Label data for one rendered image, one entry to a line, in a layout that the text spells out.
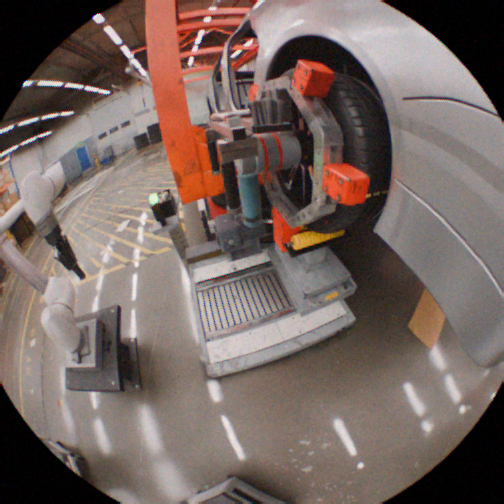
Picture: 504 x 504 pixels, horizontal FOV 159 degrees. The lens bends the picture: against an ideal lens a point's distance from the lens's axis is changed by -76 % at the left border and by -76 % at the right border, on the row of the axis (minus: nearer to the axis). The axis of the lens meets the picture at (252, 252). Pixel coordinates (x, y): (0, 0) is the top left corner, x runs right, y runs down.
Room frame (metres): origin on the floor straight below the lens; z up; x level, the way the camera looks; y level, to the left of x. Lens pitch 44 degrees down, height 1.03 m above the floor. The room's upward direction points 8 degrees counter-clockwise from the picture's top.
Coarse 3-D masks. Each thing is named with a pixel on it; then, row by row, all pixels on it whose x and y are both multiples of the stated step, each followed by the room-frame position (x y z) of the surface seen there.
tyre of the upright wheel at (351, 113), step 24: (288, 72) 0.73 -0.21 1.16; (336, 72) 0.61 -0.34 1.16; (336, 96) 0.48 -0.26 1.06; (360, 96) 0.47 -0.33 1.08; (360, 120) 0.41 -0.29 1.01; (384, 120) 0.44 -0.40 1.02; (360, 144) 0.40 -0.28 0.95; (384, 144) 0.41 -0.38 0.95; (360, 168) 0.39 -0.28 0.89; (384, 168) 0.39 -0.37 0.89; (384, 192) 0.40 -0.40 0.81; (336, 216) 0.45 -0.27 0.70; (360, 216) 0.41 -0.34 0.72
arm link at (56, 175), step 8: (56, 168) 0.55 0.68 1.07; (48, 176) 0.46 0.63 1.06; (56, 176) 0.49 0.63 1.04; (64, 176) 0.57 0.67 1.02; (56, 184) 0.47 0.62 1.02; (56, 192) 0.47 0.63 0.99; (16, 208) 0.36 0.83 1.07; (24, 208) 0.39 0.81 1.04; (8, 216) 0.32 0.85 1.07; (16, 216) 0.35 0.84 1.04; (0, 224) 0.27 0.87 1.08; (8, 224) 0.30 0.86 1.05; (0, 232) 0.26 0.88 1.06
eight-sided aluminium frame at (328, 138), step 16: (272, 80) 0.67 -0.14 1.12; (288, 80) 0.56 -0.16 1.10; (256, 96) 0.83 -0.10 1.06; (304, 96) 0.50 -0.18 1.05; (304, 112) 0.49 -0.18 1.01; (320, 112) 0.49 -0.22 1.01; (320, 128) 0.43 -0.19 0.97; (336, 128) 0.43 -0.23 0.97; (320, 144) 0.42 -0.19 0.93; (336, 144) 0.42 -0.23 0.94; (320, 160) 0.42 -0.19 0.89; (336, 160) 0.42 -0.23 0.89; (272, 176) 0.85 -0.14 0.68; (320, 176) 0.42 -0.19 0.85; (272, 192) 0.78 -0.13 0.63; (320, 192) 0.41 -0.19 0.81; (288, 208) 0.69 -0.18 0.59; (304, 208) 0.49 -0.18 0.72; (320, 208) 0.41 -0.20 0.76; (288, 224) 0.59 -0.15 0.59; (304, 224) 0.55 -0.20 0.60
